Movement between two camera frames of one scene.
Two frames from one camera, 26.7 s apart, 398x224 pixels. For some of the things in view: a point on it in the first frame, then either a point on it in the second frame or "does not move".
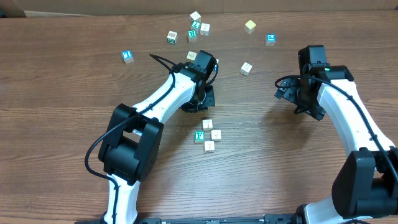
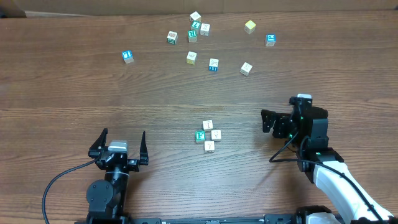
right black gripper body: (286, 91) -> (285, 125)
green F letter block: (199, 136) does not move
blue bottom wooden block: (209, 146) does not move
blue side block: (216, 135) does not move
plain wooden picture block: (207, 124) does not move
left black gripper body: (206, 99) -> (117, 160)
